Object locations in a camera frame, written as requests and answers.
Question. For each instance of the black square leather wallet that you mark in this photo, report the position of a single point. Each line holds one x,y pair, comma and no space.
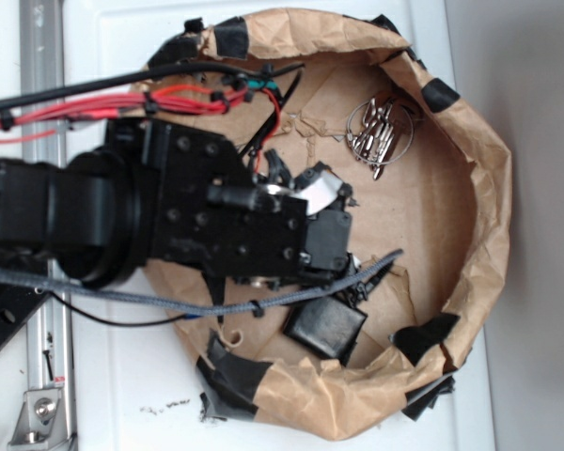
326,326

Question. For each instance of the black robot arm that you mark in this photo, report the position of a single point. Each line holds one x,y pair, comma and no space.
89,228

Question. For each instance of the brown paper bag bin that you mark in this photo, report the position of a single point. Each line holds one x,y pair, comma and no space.
446,203

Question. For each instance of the silver corner bracket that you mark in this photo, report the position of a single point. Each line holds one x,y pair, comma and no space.
42,423

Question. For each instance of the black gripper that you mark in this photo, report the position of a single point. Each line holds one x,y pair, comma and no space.
197,204

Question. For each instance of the silver keys on wire ring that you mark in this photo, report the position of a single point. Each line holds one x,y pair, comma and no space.
381,130

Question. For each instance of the aluminium extrusion rail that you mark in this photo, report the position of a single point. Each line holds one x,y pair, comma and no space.
48,331

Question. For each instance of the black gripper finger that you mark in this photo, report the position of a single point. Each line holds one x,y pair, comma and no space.
358,292

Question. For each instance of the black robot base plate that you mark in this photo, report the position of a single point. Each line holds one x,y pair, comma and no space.
0,324

